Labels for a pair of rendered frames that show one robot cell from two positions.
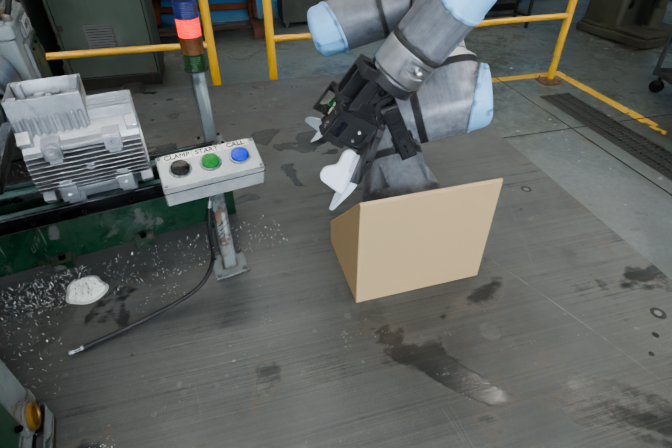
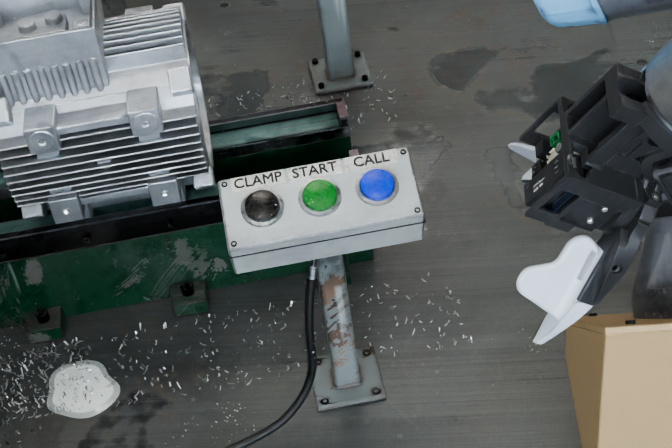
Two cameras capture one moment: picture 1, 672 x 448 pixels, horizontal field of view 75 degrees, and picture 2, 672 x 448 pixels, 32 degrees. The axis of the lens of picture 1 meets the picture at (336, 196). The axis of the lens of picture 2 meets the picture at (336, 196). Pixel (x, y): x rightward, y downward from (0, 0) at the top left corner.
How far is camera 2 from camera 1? 27 cm
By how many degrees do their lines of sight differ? 18
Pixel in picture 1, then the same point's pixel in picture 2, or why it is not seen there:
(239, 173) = (372, 226)
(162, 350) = not seen: outside the picture
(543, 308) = not seen: outside the picture
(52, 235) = (30, 276)
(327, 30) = not seen: outside the picture
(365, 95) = (618, 145)
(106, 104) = (139, 45)
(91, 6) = not seen: outside the picture
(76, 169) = (80, 169)
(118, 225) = (144, 267)
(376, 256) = (641, 429)
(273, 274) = (430, 415)
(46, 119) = (36, 75)
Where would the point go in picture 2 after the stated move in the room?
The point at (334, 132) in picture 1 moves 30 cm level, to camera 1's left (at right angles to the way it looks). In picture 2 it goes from (553, 203) to (157, 159)
